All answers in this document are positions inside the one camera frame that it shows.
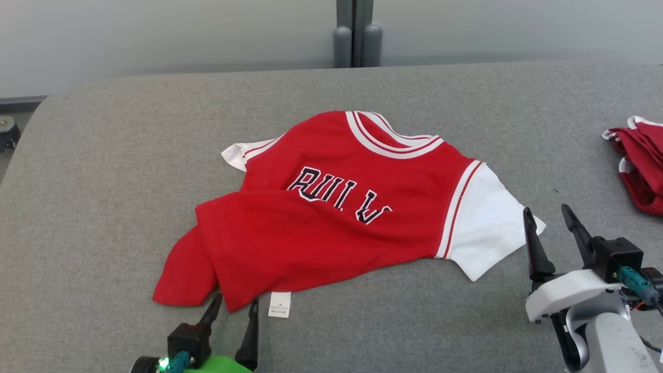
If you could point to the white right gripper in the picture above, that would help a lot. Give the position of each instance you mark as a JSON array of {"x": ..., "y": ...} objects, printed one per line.
[{"x": 570, "y": 292}]

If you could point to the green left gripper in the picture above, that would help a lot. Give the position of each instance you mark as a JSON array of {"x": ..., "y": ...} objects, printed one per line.
[{"x": 220, "y": 365}]

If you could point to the red shorts with white trim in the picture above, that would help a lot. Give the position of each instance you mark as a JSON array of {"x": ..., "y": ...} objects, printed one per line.
[{"x": 642, "y": 160}]

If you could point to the red and white basketball jersey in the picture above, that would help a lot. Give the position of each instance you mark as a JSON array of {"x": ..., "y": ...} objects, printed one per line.
[{"x": 321, "y": 243}]

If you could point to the grey fabric sofa cushion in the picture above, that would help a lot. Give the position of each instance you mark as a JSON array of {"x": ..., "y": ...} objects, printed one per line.
[{"x": 129, "y": 181}]

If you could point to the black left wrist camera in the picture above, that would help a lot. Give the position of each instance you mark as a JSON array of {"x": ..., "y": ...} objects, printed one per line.
[{"x": 189, "y": 339}]

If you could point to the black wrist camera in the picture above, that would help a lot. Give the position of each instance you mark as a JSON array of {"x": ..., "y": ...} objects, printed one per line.
[
  {"x": 189, "y": 339},
  {"x": 616, "y": 254}
]

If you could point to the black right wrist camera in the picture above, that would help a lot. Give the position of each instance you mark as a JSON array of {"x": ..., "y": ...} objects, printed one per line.
[{"x": 616, "y": 254}]

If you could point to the grey metal partition post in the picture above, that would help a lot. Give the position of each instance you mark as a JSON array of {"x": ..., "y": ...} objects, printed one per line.
[{"x": 357, "y": 31}]

